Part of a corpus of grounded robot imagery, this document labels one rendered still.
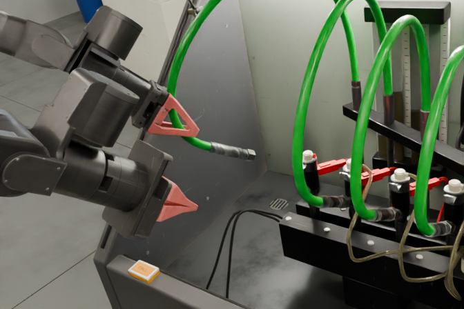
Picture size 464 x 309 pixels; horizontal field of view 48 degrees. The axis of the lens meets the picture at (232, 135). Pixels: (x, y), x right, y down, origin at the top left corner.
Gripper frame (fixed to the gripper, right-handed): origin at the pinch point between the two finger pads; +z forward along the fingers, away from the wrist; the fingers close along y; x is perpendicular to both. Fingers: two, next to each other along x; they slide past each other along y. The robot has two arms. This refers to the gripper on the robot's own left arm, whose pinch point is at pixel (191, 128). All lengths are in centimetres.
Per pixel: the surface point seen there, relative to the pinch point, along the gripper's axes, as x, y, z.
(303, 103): -12.5, -17.4, 7.0
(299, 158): -5.9, -18.0, 10.5
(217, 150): 1.4, 2.3, 6.3
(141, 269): 27.2, 5.1, 6.5
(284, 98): -12.3, 36.0, 23.6
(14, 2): 57, 664, -141
